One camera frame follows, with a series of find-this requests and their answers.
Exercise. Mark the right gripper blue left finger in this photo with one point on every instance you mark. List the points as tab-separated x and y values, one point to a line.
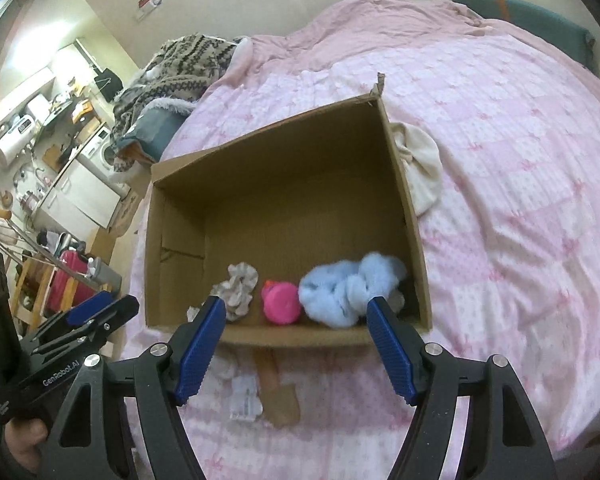
91	436

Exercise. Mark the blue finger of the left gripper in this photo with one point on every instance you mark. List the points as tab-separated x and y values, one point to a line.
80	314

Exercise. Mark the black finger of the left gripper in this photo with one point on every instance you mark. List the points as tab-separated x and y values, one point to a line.
54	340

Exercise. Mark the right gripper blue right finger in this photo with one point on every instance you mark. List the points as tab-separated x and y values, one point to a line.
503	437

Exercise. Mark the grey lace scrunchie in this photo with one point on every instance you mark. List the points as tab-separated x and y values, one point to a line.
237	290

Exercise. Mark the pink rubber duck toy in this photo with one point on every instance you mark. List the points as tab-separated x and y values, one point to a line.
280	302

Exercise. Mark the light blue fluffy sock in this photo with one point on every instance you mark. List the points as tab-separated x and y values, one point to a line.
337	294

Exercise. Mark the person left hand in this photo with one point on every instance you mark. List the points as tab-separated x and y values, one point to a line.
22	438

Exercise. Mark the red suitcase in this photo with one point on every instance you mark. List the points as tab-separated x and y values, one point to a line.
77	262

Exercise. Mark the white kitchen cabinet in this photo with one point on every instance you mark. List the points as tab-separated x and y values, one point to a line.
78	202

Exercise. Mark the white washing machine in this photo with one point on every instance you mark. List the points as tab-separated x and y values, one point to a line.
97	156

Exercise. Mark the brown cardboard box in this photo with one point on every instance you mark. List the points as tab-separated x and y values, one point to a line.
316	188

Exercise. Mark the teal pillow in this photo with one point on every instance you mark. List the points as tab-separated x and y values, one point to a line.
153	130

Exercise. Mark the patterned knit blanket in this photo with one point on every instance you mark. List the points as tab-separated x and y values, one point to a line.
175	79

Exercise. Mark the cream white cloth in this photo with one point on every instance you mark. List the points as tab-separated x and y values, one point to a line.
421	164

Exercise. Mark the teal headboard cushion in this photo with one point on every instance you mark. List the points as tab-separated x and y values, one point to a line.
574	40

